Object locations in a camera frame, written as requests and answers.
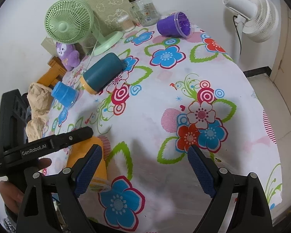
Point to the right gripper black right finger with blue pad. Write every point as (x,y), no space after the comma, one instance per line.
(251,212)

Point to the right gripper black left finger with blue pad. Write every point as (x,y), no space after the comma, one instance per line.
(37,213)

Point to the orange plastic cup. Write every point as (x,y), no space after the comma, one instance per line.
(93,175)

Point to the blue plastic cup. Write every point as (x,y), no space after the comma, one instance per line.
(64,94)

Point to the purple plastic cup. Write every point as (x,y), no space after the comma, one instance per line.
(175,25)

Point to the person's left hand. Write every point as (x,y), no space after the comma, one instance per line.
(11,196)

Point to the beige blanket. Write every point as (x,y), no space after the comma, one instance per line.
(40,99)

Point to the orange wooden chair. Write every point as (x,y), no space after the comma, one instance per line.
(54,75)

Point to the teal bottle with yellow band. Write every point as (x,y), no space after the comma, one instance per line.
(101,73)

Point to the purple plush toy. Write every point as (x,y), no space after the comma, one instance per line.
(68,55)

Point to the floral tablecloth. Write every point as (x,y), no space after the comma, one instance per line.
(174,93)

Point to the green desk fan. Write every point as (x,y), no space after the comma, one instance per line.
(74,22)

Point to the cotton swab container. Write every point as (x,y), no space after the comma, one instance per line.
(126,23)

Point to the beige patterned board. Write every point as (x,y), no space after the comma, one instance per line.
(108,11)

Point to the glass jar with green lid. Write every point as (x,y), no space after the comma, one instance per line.
(145,12)

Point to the white standing fan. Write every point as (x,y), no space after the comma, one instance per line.
(256,19)

